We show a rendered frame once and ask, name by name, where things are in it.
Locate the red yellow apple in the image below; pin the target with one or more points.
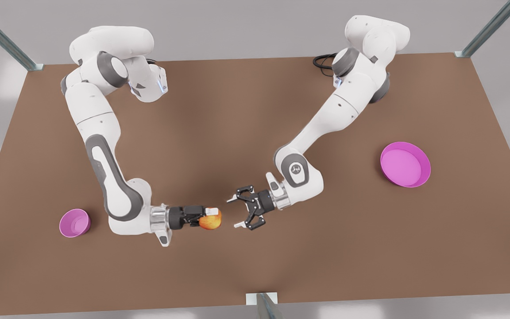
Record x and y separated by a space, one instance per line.
211 220

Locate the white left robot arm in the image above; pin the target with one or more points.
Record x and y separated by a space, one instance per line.
334 110

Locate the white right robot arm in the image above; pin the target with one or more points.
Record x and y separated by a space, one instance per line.
95 119

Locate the small purple bowl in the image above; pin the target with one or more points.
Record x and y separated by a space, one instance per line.
74 223

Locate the purple plate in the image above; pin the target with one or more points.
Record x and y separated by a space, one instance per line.
404 165

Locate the silver frame post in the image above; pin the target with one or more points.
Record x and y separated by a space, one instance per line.
264 305
2 40
487 30

